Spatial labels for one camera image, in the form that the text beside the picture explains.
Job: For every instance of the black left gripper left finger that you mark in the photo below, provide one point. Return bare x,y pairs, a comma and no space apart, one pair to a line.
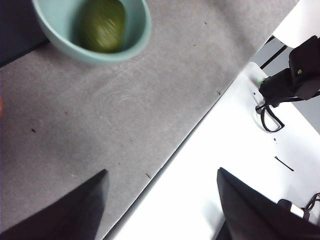
75,212

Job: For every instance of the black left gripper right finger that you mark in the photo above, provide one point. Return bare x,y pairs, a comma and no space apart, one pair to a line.
250,215

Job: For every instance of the teal ceramic bowl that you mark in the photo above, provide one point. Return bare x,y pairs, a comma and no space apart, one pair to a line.
135,45

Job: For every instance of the green avocado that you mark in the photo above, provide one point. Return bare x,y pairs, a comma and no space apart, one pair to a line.
102,27

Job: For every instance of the black white connector block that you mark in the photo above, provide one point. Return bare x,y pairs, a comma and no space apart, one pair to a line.
295,207

